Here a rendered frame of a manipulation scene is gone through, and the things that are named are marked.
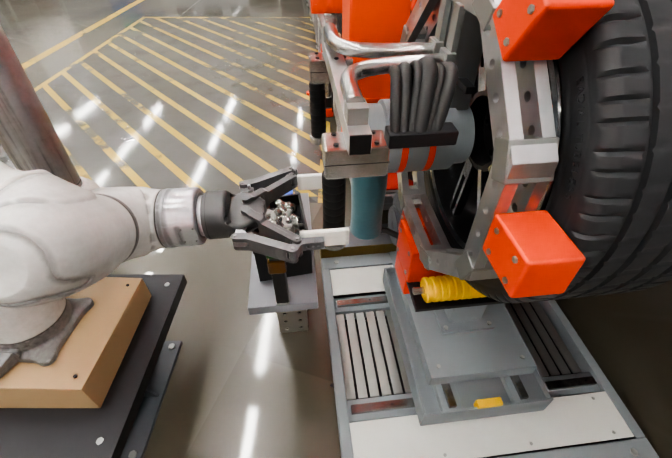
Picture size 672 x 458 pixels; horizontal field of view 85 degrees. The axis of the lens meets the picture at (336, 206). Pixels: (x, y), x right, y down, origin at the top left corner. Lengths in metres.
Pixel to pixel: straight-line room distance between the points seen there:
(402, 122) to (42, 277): 0.41
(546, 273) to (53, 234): 0.53
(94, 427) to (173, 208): 0.65
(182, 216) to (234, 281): 1.04
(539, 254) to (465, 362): 0.70
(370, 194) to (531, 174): 0.47
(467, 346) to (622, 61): 0.86
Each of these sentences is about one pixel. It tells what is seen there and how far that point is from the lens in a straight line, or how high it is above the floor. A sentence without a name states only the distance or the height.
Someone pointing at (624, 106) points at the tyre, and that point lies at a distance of 0.52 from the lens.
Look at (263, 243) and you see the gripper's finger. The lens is 0.52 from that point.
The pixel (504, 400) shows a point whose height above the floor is 0.15.
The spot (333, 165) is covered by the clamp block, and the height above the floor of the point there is 0.93.
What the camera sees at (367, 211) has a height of 0.59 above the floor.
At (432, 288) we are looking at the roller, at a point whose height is 0.53.
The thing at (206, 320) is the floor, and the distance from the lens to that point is 1.51.
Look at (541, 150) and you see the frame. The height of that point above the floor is 0.97.
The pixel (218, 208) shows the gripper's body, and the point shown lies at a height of 0.86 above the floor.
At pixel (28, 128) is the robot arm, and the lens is 0.99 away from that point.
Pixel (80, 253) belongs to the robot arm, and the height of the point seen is 0.94.
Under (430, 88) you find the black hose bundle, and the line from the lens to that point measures 0.49.
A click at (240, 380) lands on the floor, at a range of 1.36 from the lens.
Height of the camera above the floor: 1.21
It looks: 41 degrees down
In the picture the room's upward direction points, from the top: straight up
